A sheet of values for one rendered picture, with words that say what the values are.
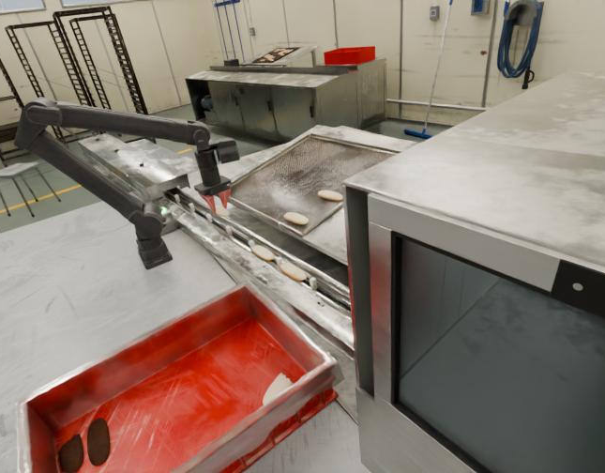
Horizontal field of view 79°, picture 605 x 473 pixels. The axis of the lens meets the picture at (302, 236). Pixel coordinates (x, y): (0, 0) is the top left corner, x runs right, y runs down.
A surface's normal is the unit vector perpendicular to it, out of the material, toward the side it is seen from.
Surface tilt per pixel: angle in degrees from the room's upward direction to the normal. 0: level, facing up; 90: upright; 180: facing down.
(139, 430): 0
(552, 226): 0
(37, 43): 90
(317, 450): 0
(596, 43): 90
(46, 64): 90
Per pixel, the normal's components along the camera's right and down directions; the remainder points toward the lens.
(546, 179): -0.12, -0.84
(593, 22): -0.76, 0.42
